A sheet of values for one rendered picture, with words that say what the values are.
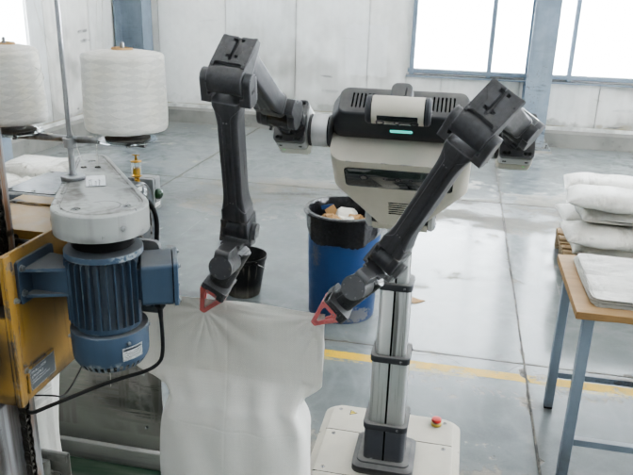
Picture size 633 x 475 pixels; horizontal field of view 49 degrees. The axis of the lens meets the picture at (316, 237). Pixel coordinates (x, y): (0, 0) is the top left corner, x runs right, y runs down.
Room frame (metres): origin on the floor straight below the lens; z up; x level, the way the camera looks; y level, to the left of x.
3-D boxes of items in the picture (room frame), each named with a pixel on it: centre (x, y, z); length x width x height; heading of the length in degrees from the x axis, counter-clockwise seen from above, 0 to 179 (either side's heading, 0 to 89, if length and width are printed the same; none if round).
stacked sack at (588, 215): (4.66, -2.03, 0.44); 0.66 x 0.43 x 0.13; 168
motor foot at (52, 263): (1.23, 0.50, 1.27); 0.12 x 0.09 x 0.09; 168
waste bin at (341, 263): (3.80, -0.16, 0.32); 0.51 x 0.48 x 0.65; 168
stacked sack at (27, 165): (4.83, 1.95, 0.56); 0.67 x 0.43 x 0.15; 78
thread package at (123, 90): (1.39, 0.39, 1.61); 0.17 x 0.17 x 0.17
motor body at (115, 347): (1.24, 0.41, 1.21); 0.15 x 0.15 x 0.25
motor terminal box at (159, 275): (1.27, 0.31, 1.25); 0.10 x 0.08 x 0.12; 13
